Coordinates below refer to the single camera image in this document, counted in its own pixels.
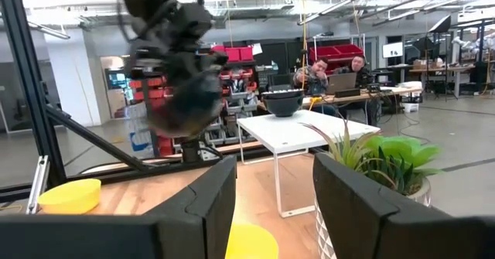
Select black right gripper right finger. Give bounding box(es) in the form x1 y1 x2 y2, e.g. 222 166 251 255
312 152 495 259

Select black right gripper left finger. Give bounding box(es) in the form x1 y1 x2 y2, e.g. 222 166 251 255
0 154 238 259

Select potted succulent in patterned pot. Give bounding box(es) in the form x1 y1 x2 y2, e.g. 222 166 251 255
300 118 445 259

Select white perforated metal shelf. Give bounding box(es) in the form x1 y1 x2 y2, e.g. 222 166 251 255
236 108 382 219

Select person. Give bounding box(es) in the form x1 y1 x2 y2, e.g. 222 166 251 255
334 54 375 89
292 56 330 97

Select long wooden desk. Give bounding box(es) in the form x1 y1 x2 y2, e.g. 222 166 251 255
257 84 425 127

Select black box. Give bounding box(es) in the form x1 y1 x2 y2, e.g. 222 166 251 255
334 87 361 99

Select large red storage bin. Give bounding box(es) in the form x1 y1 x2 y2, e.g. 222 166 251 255
308 46 342 62
333 43 365 58

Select silver aluminium bar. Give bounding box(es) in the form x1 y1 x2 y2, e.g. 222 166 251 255
26 155 50 215

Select grey laptop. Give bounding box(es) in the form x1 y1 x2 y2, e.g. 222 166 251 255
326 72 358 96

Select wooden work table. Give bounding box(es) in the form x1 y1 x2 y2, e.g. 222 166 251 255
408 63 476 100

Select black softbox light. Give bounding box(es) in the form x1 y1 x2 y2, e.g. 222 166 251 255
427 14 452 34

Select yellow hanging cable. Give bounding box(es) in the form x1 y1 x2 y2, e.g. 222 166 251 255
300 0 309 92

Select black aluminium rig frame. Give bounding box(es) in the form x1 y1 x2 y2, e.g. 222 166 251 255
0 0 241 206

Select white lit wall monitor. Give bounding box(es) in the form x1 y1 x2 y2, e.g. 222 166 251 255
381 41 405 59

